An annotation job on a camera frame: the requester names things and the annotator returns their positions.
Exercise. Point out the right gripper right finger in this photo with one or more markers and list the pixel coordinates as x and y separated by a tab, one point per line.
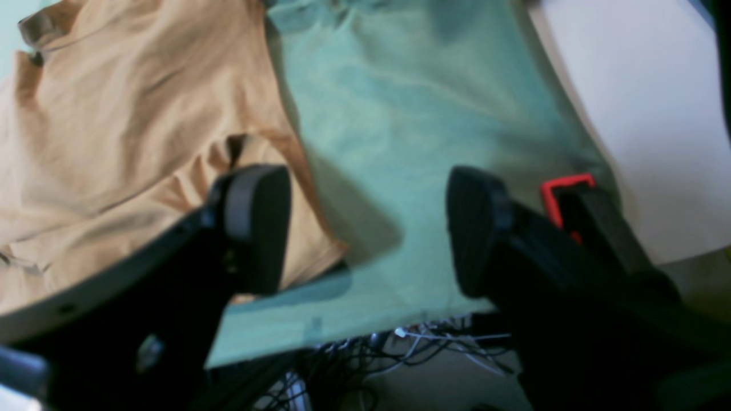
585	337

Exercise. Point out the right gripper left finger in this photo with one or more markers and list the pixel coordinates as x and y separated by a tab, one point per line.
137	335

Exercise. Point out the tan T-shirt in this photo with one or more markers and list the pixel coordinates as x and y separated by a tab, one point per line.
115	125

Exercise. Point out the green table cloth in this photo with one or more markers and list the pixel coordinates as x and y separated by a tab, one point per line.
386	97

